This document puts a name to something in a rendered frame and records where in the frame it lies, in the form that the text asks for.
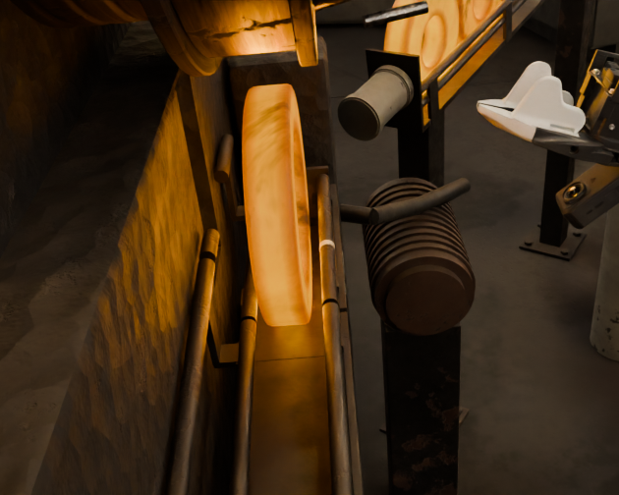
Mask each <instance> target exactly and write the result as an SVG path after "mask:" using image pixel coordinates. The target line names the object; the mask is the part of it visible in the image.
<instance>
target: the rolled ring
mask: <svg viewBox="0 0 619 495"><path fill-rule="evenodd" d="M242 153H243V183H244V200H245V212H246V224H247V234H248V243H249V251H250V259H251V266H252V272H253V282H254V288H255V292H256V297H257V301H258V305H259V308H260V311H261V314H262V316H263V319H264V321H265V322H266V324H267V325H269V326H287V325H302V324H307V323H309V322H310V317H311V307H312V268H311V244H310V212H309V199H308V186H307V175H306V164H305V155H304V146H303V137H302V129H301V122H300V115H299V109H298V103H297V98H296V94H295V91H294V90H293V88H292V86H291V85H290V84H287V83H283V84H272V85H260V86H253V87H252V88H250V89H249V91H248V93H247V97H246V100H245V106H244V115H243V137H242Z"/></svg>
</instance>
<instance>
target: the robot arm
mask: <svg viewBox="0 0 619 495"><path fill-rule="evenodd" d="M607 57H612V58H616V59H619V54H616V53H612V52H607V51H603V50H598V49H596V51H595V53H594V56H593V58H592V60H591V64H590V66H589V69H588V71H587V73H588V74H587V76H586V78H585V80H584V83H583V85H582V87H581V90H580V93H581V96H580V98H579V101H578V103H577V105H576V107H575V106H573V105H574V99H573V97H572V95H571V94H570V93H569V92H567V91H564V90H562V84H561V81H560V80H559V79H557V78H555V77H553V76H552V75H551V69H550V66H549V65H548V64H546V63H544V62H540V61H538V62H533V63H531V64H530V65H528V66H527V68H526V69H525V71H524V72H523V74H522V75H521V76H520V78H519V79H518V81H517V82H516V84H515V85H514V87H513V88H512V89H511V91H510V92H509V94H508V95H507V96H506V97H505V98H504V99H502V100H501V99H488V100H481V101H478V104H477V109H478V111H479V112H480V113H481V115H482V116H483V117H484V118H485V119H486V120H487V121H488V122H490V123H491V124H492V125H493V126H495V127H497V128H499V129H501V130H503V131H505V132H507V133H509V134H511V135H514V136H516V137H518V138H522V139H524V140H527V141H530V142H532V143H533V144H534V145H537V146H540V147H543V148H545V149H548V150H551V151H554V152H556V153H559V154H562V155H565V156H568V157H571V158H575V159H579V160H583V161H589V162H595V163H596V164H595V165H594V166H592V167H591V168H590V169H588V170H587V171H586V172H585V173H584V174H582V175H581V176H580V177H578V178H577V179H576V180H574V181H573V182H571V183H570V184H569V185H567V186H566V187H565V188H563V189H562V190H561V191H559V192H558V193H557V194H556V201H557V204H558V206H559V208H560V210H561V213H562V215H563V216H564V217H565V218H566V219H567V220H568V221H569V222H570V224H571V225H572V226H573V227H575V228H576V229H579V230H581V229H583V228H585V227H586V226H587V225H588V224H589V223H591V222H592V221H594V220H595V219H596V218H598V217H599V216H601V215H602V214H604V213H605V212H606V211H608V210H609V209H611V208H612V207H614V206H615V205H616V204H618V203H619V66H618V65H617V63H614V62H609V61H607V62H606V64H605V66H604V68H603V71H602V72H601V69H602V67H603V65H604V62H605V60H606V58H607Z"/></svg>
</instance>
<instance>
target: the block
mask: <svg viewBox="0 0 619 495"><path fill-rule="evenodd" d="M316 41H317V57H318V64H317V66H308V67H302V66H301V64H300V62H299V58H298V54H297V50H291V51H280V52H269V53H259V54H249V55H238V56H230V60H229V65H228V70H227V77H228V84H229V87H228V100H229V106H230V108H233V115H234V121H235V127H236V134H237V140H238V146H239V152H240V158H241V165H242V171H243V153H242V137H243V115H244V106H245V100H246V97H247V93H248V91H249V89H250V88H252V87H253V86H260V85H272V84H283V83H287V84H290V85H291V86H292V88H293V90H294V91H295V94H296V98H297V103H298V109H299V115H300V122H301V129H302V137H303V146H304V155H305V164H306V167H316V166H328V170H329V182H330V185H331V184H336V188H337V198H338V210H339V221H340V232H341V241H342V229H341V216H340V204H339V193H338V180H337V168H336V156H335V143H334V132H333V119H332V107H331V95H330V82H329V71H328V59H327V49H326V43H325V41H324V39H323V37H322V36H320V35H316ZM342 242H343V241H342Z"/></svg>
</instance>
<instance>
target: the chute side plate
mask: <svg viewBox="0 0 619 495"><path fill-rule="evenodd" d="M330 188H331V193H332V206H331V208H332V221H333V235H334V245H335V261H336V270H337V271H338V284H339V294H338V301H339V313H340V323H342V335H343V347H344V352H343V366H344V379H345V392H346V405H347V419H348V431H349V444H350V457H351V471H352V483H353V495H364V490H363V479H362V467H361V456H360V444H359V433H358V423H357V411H356V400H355V388H354V377H353V366H352V355H351V344H350V332H349V321H348V310H347V299H346V288H345V276H344V265H343V254H342V244H341V232H340V221H339V210H338V198H337V188H336V184H331V185H330Z"/></svg>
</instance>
